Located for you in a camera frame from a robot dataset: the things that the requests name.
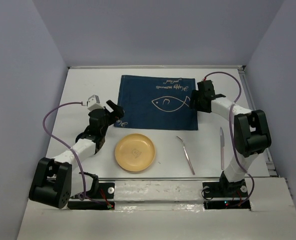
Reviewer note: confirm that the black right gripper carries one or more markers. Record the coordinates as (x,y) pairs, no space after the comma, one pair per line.
(195,95)

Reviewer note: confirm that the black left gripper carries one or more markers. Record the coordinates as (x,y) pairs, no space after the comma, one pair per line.
(116,115)

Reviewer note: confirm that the dark blue patterned cloth napkin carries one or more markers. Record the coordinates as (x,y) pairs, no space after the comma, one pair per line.
(157,103)

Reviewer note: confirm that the tan round plate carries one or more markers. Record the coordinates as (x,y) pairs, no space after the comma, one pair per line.
(135,152)

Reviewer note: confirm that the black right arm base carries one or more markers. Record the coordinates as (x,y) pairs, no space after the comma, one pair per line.
(217,199)

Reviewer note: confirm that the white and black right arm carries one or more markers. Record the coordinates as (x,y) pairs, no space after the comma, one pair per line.
(248,128)

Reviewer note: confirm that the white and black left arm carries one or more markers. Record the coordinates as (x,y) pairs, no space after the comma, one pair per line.
(52,181)

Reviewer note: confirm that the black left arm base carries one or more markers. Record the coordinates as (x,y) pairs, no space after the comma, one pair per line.
(99,197)

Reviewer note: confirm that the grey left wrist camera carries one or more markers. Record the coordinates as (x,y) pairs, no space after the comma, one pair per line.
(93,103)

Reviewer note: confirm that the knife with pink handle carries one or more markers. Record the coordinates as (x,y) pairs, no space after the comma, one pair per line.
(222,144)

